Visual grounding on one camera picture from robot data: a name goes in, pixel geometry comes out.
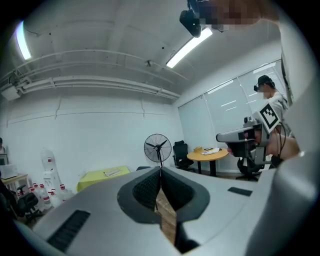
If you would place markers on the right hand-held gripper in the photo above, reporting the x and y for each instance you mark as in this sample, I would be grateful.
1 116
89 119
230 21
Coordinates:
262 140

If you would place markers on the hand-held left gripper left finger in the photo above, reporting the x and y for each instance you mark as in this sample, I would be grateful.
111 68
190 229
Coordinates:
100 225

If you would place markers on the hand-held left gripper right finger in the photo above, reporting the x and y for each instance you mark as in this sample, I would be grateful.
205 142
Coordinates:
220 215

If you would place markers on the person's right forearm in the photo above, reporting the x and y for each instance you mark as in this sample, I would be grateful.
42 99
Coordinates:
290 147

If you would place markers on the black office chair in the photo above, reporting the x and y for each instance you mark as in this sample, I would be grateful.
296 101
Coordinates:
27 202
181 152
247 170

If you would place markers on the white papers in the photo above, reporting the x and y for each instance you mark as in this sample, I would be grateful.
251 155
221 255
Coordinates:
211 151

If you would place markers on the round yellow table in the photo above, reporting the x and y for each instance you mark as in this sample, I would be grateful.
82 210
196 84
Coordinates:
207 156

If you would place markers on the white window blinds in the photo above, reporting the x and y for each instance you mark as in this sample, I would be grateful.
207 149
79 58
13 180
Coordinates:
225 107

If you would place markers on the small wooden box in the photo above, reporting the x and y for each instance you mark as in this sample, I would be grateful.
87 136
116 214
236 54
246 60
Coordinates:
197 149

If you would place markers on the green tablecloth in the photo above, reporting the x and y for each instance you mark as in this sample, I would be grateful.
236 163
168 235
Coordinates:
95 177

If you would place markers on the cluster of clear water bottles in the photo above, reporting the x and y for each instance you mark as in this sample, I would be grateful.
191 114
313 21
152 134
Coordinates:
45 197

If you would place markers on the white water dispenser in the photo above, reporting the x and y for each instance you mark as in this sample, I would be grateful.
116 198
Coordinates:
51 175

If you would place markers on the black standing fan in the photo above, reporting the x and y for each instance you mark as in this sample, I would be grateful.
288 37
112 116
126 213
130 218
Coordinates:
157 150

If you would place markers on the light wooden table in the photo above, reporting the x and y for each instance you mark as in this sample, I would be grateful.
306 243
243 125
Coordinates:
15 178

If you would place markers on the long ceiling light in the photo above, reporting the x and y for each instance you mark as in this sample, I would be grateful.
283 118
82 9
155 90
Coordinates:
23 41
188 47

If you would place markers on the white box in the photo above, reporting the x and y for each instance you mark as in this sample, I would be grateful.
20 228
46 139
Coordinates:
7 171

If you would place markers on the person's head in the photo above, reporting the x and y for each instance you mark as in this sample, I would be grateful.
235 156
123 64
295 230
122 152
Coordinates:
240 12

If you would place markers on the white ceiling pipes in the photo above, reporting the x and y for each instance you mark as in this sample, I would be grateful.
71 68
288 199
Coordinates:
100 83

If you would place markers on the white ceiling unit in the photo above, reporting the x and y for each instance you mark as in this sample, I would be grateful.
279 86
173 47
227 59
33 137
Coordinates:
10 93

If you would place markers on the black head-worn camera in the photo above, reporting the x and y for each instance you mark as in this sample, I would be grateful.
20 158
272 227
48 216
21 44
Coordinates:
191 21

